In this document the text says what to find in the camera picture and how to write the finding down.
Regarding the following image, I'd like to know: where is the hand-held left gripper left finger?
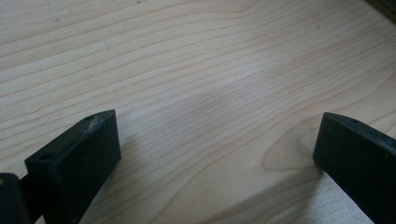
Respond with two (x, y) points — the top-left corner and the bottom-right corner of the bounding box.
(19, 109), (122, 224)

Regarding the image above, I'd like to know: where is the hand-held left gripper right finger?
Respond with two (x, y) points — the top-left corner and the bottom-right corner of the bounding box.
(313, 112), (396, 224)

